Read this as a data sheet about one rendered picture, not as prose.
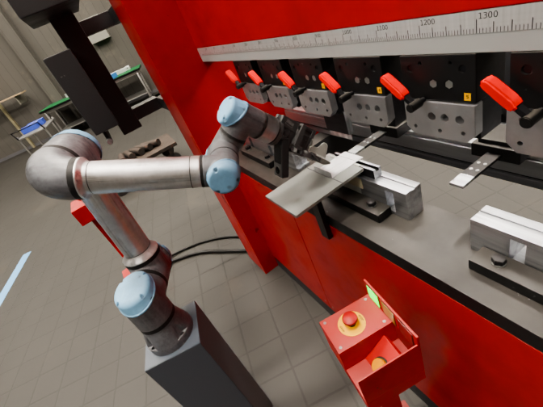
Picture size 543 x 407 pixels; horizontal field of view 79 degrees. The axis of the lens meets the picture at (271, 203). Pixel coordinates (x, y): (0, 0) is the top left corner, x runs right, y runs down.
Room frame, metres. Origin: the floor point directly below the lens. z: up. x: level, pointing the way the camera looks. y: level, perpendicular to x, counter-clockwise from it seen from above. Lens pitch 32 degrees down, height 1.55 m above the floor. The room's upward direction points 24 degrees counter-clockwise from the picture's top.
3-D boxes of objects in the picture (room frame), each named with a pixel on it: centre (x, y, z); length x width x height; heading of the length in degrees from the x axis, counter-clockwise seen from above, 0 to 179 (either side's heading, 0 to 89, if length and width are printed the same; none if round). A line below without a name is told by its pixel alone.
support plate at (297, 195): (0.88, -0.14, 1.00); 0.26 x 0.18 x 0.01; 109
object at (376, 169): (0.90, -0.29, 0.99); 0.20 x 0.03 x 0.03; 19
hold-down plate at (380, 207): (0.87, -0.24, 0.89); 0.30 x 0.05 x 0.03; 19
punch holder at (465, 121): (0.57, -0.40, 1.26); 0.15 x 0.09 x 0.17; 19
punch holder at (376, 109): (0.76, -0.34, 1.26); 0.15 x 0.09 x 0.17; 19
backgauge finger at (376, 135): (0.98, -0.43, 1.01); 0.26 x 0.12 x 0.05; 109
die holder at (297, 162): (1.44, -0.11, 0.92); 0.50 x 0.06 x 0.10; 19
